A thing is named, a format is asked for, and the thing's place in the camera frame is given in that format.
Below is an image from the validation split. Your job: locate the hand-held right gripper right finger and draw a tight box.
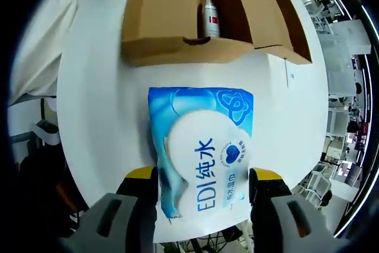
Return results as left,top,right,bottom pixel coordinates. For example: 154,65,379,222
248,167,336,253

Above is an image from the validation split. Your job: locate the light blue wet wipes pack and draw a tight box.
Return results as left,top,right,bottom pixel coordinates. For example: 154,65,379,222
147,87,255,225

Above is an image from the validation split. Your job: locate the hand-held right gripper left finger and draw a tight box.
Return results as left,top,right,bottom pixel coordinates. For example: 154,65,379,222
58,166,159,253

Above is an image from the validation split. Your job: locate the brown cardboard shoe box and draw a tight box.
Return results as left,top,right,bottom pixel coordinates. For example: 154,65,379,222
121,0,313,66

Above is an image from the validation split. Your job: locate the silver bottle red label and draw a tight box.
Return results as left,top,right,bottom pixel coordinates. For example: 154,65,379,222
201,0,221,39

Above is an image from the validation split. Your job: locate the person in white shirt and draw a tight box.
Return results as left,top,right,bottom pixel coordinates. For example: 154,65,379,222
8,0,102,107

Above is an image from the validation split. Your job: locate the white office chair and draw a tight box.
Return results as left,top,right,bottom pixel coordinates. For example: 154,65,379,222
300,172,334,209

